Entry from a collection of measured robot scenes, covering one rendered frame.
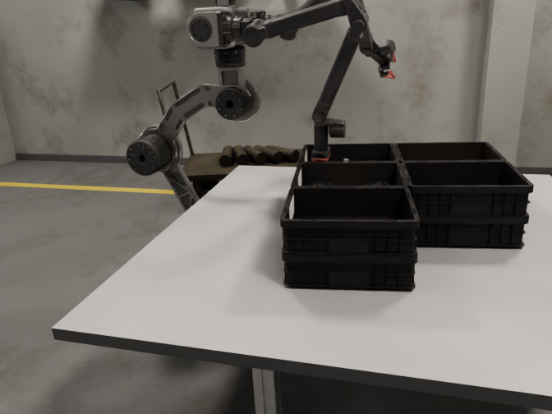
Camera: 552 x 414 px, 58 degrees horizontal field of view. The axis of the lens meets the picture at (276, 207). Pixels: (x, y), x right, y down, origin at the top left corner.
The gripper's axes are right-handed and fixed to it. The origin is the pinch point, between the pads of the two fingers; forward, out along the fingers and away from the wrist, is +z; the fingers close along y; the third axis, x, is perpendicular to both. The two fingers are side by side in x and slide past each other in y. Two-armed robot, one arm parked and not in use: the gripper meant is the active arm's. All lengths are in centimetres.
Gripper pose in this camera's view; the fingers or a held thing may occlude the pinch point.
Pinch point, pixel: (320, 170)
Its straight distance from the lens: 208.4
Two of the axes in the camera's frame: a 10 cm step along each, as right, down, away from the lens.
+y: 2.4, -3.7, 9.0
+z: 0.4, 9.3, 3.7
